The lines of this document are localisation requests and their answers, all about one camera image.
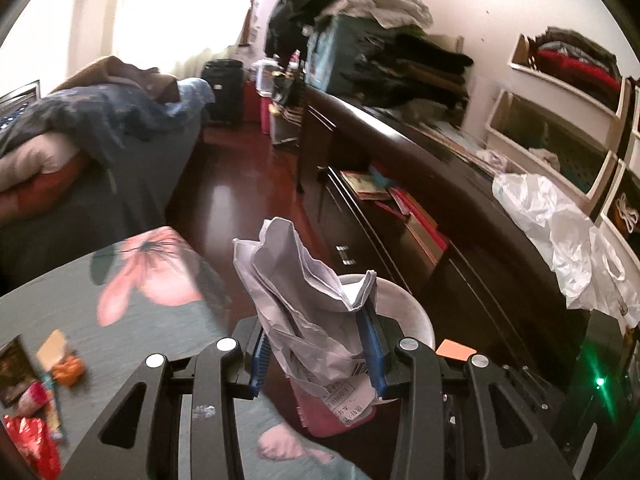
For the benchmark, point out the black suitcase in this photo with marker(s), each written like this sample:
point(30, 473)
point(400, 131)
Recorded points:
point(223, 92)

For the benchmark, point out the black hanging coat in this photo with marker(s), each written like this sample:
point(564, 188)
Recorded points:
point(295, 10)

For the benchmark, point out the colourful stick wrapper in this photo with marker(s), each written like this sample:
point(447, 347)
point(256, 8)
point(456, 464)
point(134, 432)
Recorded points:
point(54, 410)

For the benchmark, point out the red folded clothes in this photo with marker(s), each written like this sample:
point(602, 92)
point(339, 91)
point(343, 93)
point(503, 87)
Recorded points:
point(575, 65)

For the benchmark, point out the orange paper slip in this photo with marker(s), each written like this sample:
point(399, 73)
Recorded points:
point(455, 349)

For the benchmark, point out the red foil wrapper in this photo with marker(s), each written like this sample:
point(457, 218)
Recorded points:
point(30, 445)

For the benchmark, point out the pink container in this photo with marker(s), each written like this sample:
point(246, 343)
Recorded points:
point(265, 112)

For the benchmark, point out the dark wooden bed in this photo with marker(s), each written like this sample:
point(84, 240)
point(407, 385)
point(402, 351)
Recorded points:
point(75, 215)

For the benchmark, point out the black handbag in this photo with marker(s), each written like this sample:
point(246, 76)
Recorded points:
point(289, 90)

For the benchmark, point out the teal storage box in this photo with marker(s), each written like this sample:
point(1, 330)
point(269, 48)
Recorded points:
point(335, 55)

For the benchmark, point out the clear storage box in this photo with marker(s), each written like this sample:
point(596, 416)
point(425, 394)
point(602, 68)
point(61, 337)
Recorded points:
point(284, 127)

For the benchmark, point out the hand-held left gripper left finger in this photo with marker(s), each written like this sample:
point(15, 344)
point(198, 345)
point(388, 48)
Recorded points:
point(257, 360)

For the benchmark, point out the small white cloth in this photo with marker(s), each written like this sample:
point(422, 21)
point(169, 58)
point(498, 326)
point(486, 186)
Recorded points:
point(492, 159)

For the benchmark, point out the orange wrapper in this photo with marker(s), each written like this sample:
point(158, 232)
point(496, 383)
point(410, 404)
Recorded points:
point(69, 370)

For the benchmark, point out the red books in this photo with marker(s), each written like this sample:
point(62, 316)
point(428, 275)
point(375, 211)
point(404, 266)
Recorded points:
point(420, 220)

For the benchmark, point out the tan card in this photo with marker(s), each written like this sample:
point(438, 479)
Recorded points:
point(50, 347)

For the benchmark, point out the white lidded container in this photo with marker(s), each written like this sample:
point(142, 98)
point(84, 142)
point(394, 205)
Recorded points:
point(265, 75)

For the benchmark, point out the white round bin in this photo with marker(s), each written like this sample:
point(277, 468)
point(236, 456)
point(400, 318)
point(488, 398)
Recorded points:
point(400, 310)

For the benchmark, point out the black folded clothes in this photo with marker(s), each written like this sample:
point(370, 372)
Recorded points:
point(415, 70)

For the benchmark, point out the pile of pale clothes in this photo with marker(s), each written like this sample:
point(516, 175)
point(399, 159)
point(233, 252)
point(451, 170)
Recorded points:
point(385, 2)

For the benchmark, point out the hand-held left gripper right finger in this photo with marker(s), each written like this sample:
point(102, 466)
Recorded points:
point(372, 355)

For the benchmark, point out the white paper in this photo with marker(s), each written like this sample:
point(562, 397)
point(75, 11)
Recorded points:
point(300, 310)

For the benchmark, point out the dark wooden cabinet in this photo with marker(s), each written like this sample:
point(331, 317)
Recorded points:
point(475, 240)

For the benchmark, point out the white curtain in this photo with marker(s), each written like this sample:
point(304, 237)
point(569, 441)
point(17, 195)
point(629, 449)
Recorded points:
point(210, 60)

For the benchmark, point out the dark packet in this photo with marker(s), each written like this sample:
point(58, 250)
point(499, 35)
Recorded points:
point(15, 370)

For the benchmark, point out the pink wrapper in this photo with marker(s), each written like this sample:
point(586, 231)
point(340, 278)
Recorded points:
point(35, 397)

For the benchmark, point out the brown blanket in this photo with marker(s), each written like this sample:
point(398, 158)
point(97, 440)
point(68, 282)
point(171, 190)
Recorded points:
point(145, 80)

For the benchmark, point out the white plastic bag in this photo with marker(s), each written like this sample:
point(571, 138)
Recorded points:
point(565, 230)

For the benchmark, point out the grey floral tablecloth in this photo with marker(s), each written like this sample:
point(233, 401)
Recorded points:
point(125, 340)

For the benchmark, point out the white cubby shelf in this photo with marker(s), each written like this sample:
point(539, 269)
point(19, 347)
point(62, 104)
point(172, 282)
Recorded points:
point(550, 130)

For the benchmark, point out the book with brown cover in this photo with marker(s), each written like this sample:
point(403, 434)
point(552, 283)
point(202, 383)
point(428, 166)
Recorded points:
point(365, 185)

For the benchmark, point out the pink quilt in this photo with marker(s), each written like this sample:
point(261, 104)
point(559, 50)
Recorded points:
point(35, 160)

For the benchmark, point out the blue quilt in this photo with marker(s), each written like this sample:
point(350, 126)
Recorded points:
point(100, 110)

